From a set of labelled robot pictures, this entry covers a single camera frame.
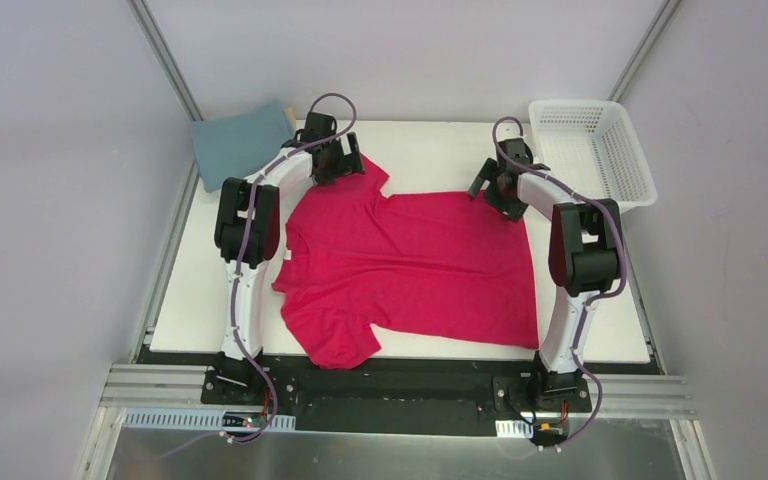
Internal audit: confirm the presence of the red t shirt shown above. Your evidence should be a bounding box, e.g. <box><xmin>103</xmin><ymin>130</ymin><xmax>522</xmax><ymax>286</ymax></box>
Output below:
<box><xmin>272</xmin><ymin>161</ymin><xmax>539</xmax><ymax>369</ymax></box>

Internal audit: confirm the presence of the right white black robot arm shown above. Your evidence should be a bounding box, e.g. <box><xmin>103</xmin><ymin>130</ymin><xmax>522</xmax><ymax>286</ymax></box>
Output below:
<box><xmin>468</xmin><ymin>138</ymin><xmax>627</xmax><ymax>411</ymax></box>

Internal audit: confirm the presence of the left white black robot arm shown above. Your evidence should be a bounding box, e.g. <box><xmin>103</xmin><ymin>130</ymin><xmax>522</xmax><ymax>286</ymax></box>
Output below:
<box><xmin>213</xmin><ymin>111</ymin><xmax>365</xmax><ymax>405</ymax></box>

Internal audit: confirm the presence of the white plastic basket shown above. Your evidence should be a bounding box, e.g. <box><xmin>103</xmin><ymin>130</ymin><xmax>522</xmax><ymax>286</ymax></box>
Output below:
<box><xmin>529</xmin><ymin>99</ymin><xmax>658</xmax><ymax>212</ymax></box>

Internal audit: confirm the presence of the folded teal t shirt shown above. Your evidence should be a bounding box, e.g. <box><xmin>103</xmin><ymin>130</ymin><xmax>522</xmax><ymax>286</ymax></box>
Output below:
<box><xmin>191</xmin><ymin>100</ymin><xmax>295</xmax><ymax>193</ymax></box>

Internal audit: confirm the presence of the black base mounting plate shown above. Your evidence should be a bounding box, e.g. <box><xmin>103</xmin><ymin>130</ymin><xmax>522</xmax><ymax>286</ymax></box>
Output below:
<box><xmin>135</xmin><ymin>347</ymin><xmax>664</xmax><ymax>439</ymax></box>

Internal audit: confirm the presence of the right white cable duct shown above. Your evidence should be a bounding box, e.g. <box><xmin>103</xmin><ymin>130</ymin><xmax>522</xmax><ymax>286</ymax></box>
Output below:
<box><xmin>495</xmin><ymin>420</ymin><xmax>534</xmax><ymax>439</ymax></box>

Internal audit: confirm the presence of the white cable duct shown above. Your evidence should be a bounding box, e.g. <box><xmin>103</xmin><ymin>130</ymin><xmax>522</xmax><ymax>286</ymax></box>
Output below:
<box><xmin>495</xmin><ymin>420</ymin><xmax>534</xmax><ymax>439</ymax></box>
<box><xmin>123</xmin><ymin>408</ymin><xmax>296</xmax><ymax>433</ymax></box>

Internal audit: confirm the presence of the right aluminium corner post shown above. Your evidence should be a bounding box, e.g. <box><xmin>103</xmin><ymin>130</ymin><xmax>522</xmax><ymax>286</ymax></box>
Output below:
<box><xmin>608</xmin><ymin>0</ymin><xmax>683</xmax><ymax>103</ymax></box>

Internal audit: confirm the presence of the aluminium corner post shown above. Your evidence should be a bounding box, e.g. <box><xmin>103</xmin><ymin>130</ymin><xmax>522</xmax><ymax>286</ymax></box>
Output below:
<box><xmin>608</xmin><ymin>0</ymin><xmax>683</xmax><ymax>103</ymax></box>
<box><xmin>126</xmin><ymin>0</ymin><xmax>204</xmax><ymax>121</ymax></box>

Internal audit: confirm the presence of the left aluminium corner post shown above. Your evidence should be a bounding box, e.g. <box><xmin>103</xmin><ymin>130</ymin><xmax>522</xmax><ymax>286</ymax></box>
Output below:
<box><xmin>126</xmin><ymin>0</ymin><xmax>204</xmax><ymax>121</ymax></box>

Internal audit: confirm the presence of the aluminium frame rail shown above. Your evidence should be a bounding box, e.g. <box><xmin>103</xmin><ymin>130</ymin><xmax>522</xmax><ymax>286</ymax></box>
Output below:
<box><xmin>99</xmin><ymin>364</ymin><xmax>698</xmax><ymax>420</ymax></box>

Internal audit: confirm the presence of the left white cable duct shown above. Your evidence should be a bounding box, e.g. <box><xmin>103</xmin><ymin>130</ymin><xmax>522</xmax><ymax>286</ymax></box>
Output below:
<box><xmin>123</xmin><ymin>408</ymin><xmax>296</xmax><ymax>433</ymax></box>

